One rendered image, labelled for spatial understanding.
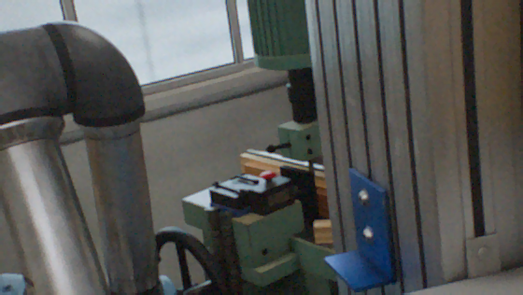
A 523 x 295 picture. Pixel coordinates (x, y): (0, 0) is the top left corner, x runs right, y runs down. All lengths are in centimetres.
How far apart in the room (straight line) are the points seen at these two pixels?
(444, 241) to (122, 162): 59
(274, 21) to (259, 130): 172
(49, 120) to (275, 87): 232
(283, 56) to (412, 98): 99
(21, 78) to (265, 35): 68
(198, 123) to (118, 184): 202
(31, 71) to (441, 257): 58
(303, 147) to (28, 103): 77
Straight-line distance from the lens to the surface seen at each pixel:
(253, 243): 159
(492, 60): 68
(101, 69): 112
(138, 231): 124
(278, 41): 165
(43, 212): 105
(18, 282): 134
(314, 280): 164
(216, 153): 326
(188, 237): 159
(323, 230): 159
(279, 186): 160
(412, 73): 67
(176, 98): 314
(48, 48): 111
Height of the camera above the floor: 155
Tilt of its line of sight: 17 degrees down
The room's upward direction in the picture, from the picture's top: 8 degrees counter-clockwise
